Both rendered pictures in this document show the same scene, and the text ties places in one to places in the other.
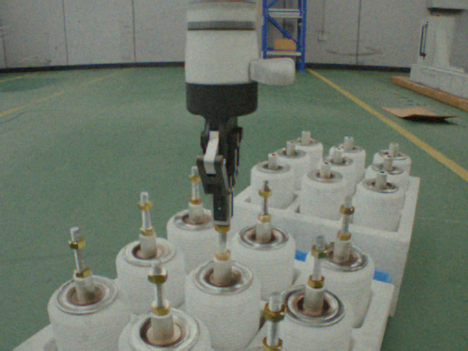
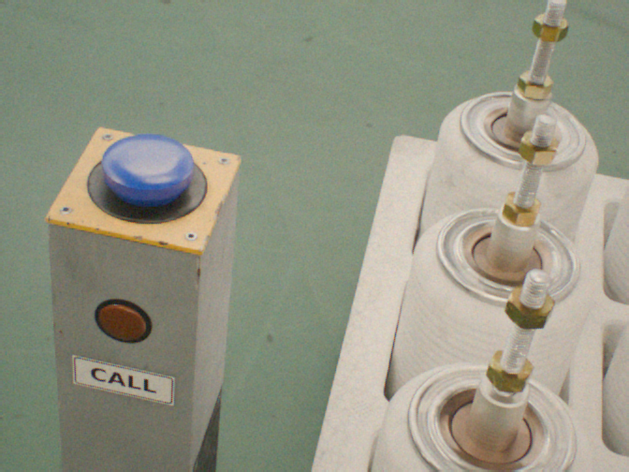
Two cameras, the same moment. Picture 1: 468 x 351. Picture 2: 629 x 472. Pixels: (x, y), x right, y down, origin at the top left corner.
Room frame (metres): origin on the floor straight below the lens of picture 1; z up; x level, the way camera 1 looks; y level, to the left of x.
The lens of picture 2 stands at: (0.03, -0.32, 0.65)
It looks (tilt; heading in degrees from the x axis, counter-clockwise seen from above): 41 degrees down; 66
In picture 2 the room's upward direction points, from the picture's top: 8 degrees clockwise
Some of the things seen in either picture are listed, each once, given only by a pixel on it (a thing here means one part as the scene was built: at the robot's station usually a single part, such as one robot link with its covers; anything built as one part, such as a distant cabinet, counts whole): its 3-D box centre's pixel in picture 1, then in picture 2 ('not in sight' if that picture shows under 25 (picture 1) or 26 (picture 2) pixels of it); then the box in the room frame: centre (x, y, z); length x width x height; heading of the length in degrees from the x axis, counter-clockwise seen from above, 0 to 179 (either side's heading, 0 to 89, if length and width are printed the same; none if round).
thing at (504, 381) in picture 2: (271, 345); (509, 371); (0.26, -0.04, 0.29); 0.02 x 0.02 x 0.01; 42
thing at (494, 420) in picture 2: not in sight; (497, 411); (0.26, -0.04, 0.26); 0.02 x 0.02 x 0.03
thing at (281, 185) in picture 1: (271, 205); not in sight; (0.83, -0.10, 0.16); 0.10 x 0.10 x 0.18
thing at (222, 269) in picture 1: (222, 268); not in sight; (0.42, 0.01, 0.26); 0.02 x 0.02 x 0.03
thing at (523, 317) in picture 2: (274, 311); (530, 306); (0.26, -0.04, 0.33); 0.02 x 0.02 x 0.01; 42
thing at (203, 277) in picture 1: (222, 277); not in sight; (0.42, 0.01, 0.25); 0.08 x 0.08 x 0.01
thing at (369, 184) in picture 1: (380, 186); not in sight; (0.72, -0.31, 0.25); 0.08 x 0.08 x 0.01
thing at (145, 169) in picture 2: not in sight; (147, 175); (0.13, 0.08, 0.32); 0.04 x 0.04 x 0.02
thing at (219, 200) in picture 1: (218, 202); not in sight; (0.40, 0.01, 0.36); 0.03 x 0.01 x 0.05; 169
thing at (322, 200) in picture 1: (321, 215); not in sight; (0.78, -0.21, 0.16); 0.10 x 0.10 x 0.18
